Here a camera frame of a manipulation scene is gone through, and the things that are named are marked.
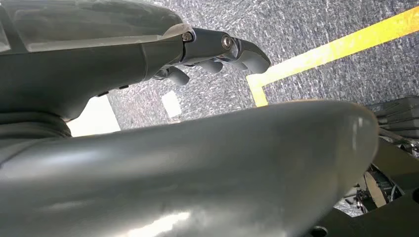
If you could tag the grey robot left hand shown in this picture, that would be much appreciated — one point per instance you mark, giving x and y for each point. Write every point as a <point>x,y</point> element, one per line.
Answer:
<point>82,65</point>

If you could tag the white flat panel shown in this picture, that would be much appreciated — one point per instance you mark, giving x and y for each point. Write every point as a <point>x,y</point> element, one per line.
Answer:
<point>95,119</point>

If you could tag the robot left arm ribbed sleeve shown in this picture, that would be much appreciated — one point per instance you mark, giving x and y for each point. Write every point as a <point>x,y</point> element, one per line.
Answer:
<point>29,126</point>

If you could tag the small pale floor plate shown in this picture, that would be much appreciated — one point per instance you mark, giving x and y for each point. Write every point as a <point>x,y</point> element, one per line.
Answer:
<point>171,104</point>

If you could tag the smooth grey robot body shell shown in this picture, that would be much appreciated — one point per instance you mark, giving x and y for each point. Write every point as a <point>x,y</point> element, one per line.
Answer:
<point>196,170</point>

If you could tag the yellow floor tape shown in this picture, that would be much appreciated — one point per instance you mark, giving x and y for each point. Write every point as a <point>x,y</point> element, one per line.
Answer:
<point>327,52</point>

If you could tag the black ribbed robot part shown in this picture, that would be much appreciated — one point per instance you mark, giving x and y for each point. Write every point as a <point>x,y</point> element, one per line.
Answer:
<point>399,117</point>

